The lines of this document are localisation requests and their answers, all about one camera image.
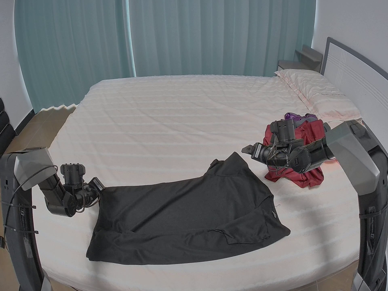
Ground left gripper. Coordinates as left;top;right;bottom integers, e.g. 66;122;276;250
81;177;106;207

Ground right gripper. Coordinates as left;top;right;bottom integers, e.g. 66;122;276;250
241;143;278;163

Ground bed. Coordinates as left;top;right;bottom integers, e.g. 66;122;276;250
12;37;388;291

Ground blue-green curtain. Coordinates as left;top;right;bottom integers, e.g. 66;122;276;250
127;0;317;79
14;0;137;114

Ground grey bedside table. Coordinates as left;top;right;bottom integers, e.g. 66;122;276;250
278;45;323;72

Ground grey garment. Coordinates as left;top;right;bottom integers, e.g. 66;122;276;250
292;116;331;133

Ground cream pillow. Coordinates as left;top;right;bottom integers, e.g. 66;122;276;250
274;69;363;123

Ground black T-shirt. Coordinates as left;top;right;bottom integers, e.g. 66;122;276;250
86;152;291;266

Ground black chest of drawers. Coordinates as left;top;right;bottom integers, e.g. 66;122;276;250
0;97;16;146

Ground black cable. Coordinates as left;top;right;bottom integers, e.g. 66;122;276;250
1;166;58;249

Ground dark red garment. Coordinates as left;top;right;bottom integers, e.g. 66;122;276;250
262;121;325;190

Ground purple garment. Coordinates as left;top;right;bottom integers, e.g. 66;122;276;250
284;112;317;123

